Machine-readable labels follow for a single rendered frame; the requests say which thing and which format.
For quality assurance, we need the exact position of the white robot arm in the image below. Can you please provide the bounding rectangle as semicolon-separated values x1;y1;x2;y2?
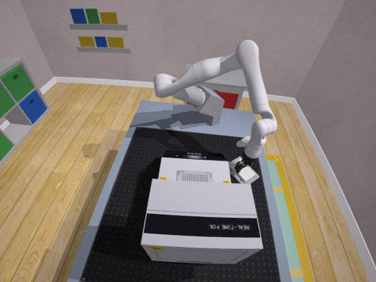
154;40;277;158

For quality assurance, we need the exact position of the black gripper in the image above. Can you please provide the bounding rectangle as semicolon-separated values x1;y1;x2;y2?
234;152;257;174

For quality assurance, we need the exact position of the white real-time pcr machine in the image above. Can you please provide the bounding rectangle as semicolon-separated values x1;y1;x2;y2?
141;150;263;264

